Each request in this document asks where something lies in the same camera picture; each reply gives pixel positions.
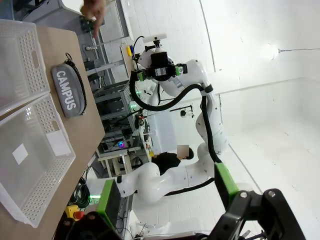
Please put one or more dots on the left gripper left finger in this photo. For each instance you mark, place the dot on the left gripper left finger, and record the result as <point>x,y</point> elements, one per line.
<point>107,200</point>

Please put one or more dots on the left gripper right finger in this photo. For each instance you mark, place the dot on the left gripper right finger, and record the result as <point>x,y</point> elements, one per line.
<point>250,215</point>

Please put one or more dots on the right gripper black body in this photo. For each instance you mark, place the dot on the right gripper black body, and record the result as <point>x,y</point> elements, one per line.
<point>160,61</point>

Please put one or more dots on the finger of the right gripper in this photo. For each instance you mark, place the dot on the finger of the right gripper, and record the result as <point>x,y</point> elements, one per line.
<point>180,69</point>
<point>141,75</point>

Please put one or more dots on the grey CAMPUS pencil case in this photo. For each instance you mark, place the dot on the grey CAMPUS pencil case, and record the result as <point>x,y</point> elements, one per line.
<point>62,85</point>

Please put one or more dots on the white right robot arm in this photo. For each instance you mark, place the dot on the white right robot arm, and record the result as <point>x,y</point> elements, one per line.
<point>197,72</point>

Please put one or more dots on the person bare hand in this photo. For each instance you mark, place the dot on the person bare hand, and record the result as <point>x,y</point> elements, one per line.
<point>96,12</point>

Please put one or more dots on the yellow plastic item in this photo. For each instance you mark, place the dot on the yellow plastic item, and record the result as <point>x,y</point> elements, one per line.
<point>129,50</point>

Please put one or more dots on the yellow emergency stop button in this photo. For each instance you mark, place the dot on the yellow emergency stop button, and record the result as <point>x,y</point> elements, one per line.
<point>72,210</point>

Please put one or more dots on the metal equipment rack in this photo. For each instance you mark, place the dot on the metal equipment rack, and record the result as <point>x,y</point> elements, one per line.
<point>112,100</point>

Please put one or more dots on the seated person black shirt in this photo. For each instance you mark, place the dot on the seated person black shirt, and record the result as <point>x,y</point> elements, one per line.
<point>167,160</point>

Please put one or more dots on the white perforated plastic basket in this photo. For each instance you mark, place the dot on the white perforated plastic basket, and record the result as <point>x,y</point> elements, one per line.
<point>15,62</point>
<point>30,175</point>

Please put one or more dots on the round ceiling lamp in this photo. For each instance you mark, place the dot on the round ceiling lamp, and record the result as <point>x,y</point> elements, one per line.
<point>273,53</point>

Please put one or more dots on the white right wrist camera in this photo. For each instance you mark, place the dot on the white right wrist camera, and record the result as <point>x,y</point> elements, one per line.
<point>155,37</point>

